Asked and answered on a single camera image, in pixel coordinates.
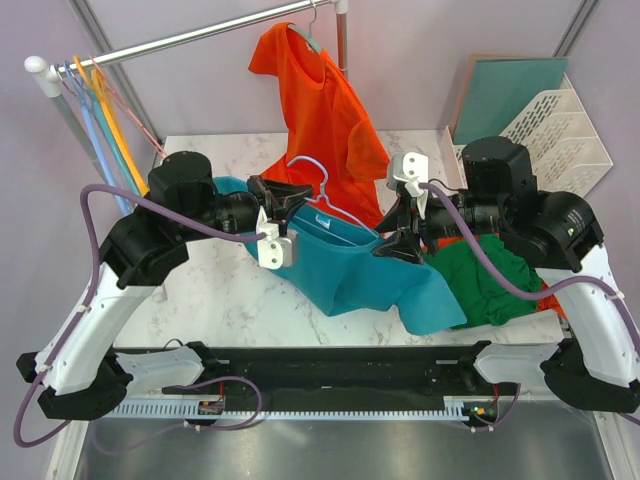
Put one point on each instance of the orange shirt in bin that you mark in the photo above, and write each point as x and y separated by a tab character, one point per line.
550	302

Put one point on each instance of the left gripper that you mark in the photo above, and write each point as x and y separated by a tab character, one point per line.
278	199

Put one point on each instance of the metal clothes rail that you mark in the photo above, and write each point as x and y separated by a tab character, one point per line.
50	77

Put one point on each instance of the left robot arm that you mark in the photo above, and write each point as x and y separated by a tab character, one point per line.
82	376

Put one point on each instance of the teal plastic hanger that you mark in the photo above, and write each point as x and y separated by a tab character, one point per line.
111	143

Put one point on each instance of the orange plastic hanger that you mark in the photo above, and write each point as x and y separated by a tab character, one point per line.
98	84

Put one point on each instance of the pink wire hanger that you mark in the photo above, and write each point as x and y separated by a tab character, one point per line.
123	106

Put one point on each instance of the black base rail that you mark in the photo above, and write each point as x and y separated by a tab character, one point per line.
342	379

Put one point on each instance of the teal folder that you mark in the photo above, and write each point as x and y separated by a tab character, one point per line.
496	88

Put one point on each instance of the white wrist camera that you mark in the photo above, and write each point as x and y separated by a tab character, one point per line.
406	172
275	249

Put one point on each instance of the white file organizer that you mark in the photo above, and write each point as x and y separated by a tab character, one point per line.
565	150

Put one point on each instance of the teal hanger with shirt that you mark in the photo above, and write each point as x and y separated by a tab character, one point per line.
307	34

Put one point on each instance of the teal t shirt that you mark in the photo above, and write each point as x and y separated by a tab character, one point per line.
334	267

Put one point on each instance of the blue plastic hanger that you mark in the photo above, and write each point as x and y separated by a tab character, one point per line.
105	161

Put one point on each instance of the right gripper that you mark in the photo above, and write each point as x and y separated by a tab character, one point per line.
405	244

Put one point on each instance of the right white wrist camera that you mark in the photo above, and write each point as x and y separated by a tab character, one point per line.
406	172

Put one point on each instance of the orange t shirt on hanger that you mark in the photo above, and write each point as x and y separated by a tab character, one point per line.
330	135

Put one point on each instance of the green t shirt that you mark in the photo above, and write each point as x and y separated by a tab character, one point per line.
490	285

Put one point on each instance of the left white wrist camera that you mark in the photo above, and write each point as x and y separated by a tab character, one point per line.
275	249

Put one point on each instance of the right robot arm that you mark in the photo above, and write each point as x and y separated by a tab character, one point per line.
597	367

